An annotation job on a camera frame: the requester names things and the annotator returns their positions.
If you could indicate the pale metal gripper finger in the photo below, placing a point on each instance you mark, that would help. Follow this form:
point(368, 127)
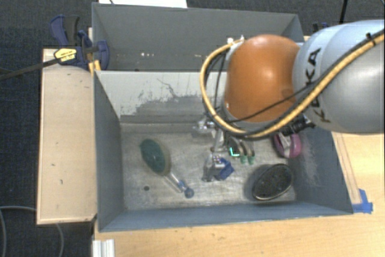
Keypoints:
point(208, 170)
point(219, 168)

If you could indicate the small blue object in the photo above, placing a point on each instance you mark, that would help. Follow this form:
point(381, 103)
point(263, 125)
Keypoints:
point(227, 169)

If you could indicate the black oval brush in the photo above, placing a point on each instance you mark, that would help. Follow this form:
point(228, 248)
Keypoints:
point(272, 182)

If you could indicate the purple and white object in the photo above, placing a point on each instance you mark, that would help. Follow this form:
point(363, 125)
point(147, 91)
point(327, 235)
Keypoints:
point(288, 146)

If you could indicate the grey metal bin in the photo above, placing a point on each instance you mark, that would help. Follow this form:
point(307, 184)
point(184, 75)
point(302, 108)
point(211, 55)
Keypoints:
point(168, 36)

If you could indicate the pale wood board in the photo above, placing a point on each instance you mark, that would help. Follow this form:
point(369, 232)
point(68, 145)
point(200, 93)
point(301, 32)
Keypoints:
point(66, 141)

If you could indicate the black cylinder on white bracket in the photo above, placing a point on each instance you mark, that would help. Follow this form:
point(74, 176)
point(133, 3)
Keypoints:
point(297, 127)

